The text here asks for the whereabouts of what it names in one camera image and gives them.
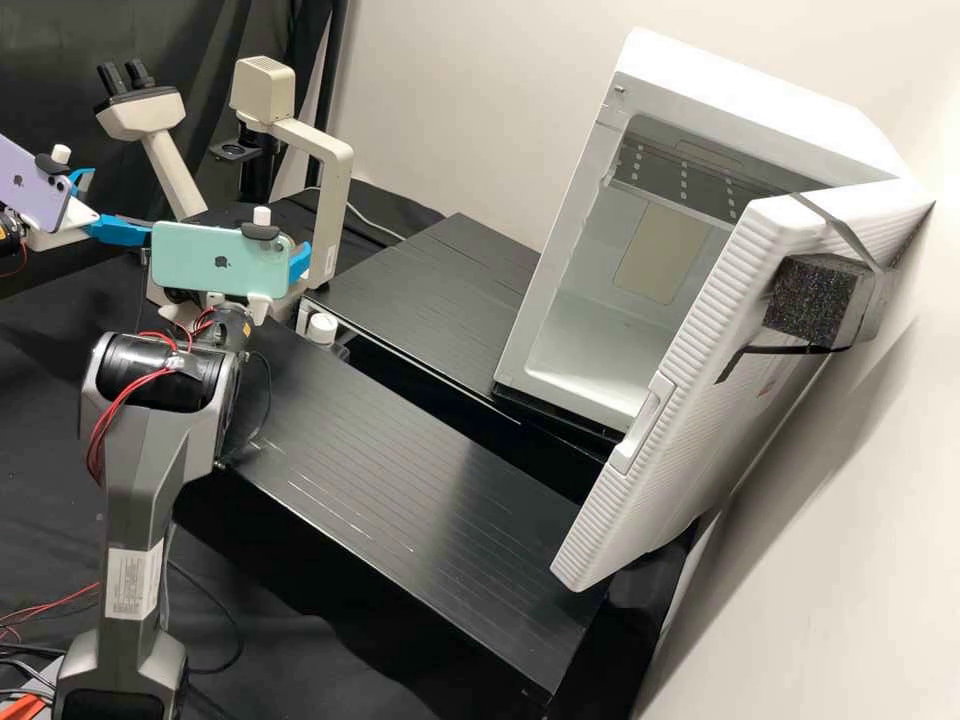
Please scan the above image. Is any left wrist camera phone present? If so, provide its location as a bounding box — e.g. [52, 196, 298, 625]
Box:
[0, 134, 85, 235]

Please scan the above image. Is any wrist camera phone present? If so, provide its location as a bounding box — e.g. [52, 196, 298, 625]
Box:
[146, 208, 298, 325]
[0, 134, 85, 235]

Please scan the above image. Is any right wrist camera phone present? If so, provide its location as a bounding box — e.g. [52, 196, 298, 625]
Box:
[146, 208, 298, 325]

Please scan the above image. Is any white cable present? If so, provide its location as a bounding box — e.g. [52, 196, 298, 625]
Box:
[348, 205, 410, 246]

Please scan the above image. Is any black platform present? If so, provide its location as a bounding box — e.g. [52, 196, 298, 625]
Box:
[299, 238, 624, 451]
[213, 322, 605, 703]
[401, 212, 543, 298]

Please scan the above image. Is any incubator door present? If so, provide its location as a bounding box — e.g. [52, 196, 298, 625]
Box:
[549, 178, 939, 594]

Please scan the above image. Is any white incubator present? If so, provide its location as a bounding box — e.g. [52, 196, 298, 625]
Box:
[491, 26, 913, 433]

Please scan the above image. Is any cream microscope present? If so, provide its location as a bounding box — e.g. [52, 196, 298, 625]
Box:
[95, 56, 355, 325]

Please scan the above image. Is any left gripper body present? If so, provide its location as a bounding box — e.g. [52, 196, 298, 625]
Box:
[29, 199, 101, 253]

